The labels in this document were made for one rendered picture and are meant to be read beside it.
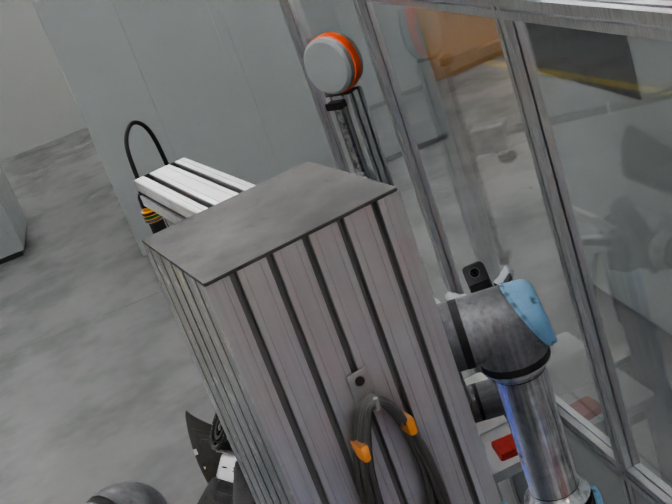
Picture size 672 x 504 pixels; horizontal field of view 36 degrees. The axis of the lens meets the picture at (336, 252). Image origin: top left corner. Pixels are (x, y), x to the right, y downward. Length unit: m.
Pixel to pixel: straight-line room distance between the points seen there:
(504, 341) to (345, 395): 0.49
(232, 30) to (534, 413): 6.24
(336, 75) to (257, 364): 1.63
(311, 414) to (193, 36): 6.62
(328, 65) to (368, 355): 1.58
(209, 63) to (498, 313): 6.24
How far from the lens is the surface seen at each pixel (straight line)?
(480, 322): 1.63
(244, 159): 7.89
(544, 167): 2.02
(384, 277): 1.18
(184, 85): 7.74
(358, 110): 2.73
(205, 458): 2.85
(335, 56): 2.67
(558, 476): 1.80
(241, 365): 1.13
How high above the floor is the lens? 2.40
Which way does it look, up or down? 21 degrees down
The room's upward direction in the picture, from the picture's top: 20 degrees counter-clockwise
